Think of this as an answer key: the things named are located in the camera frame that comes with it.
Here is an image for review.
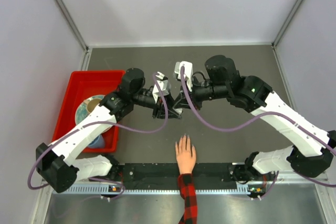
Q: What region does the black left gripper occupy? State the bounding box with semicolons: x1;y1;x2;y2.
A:
131;89;182;119

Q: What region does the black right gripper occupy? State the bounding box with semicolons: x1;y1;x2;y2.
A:
174;75;229;111

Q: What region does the white nail polish bottle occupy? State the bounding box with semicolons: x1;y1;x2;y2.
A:
175;108;183;114

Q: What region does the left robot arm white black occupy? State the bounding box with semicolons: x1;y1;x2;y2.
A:
34;68;183;193

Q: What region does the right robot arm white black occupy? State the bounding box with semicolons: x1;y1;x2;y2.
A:
174;55;335;180

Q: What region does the red plaid sleeve forearm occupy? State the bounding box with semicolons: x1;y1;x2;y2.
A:
177;174;198;224

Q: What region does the mannequin hand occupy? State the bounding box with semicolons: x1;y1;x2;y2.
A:
175;135;196;175

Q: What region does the blue plastic cup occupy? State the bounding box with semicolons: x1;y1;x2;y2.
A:
87;134;106;149

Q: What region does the tan ceramic bowl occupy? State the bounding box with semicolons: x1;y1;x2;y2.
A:
85;98;101;114

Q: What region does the blue patterned plate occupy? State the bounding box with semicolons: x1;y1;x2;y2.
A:
75;95;104;125

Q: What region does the red plastic bin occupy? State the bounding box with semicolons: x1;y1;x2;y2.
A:
52;70;125;141

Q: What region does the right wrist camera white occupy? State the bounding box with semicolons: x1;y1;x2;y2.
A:
173;61;193;91

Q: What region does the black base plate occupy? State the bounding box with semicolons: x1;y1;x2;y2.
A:
89;163;247;189

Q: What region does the aluminium rail with slots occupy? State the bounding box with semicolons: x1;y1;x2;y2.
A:
41;161;329;196

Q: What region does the aluminium corner post left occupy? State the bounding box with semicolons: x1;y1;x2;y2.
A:
54;0;91;71

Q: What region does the aluminium corner post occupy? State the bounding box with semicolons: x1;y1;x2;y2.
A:
54;0;91;71
271;0;305;50

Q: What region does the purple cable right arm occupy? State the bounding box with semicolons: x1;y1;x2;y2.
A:
180;66;336;188

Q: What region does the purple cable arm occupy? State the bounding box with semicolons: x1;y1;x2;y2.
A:
180;66;336;188
27;71;169;201

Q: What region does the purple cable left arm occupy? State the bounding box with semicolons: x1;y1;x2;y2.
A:
27;71;169;201

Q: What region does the aluminium corner post right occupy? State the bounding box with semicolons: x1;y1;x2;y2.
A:
271;0;305;50

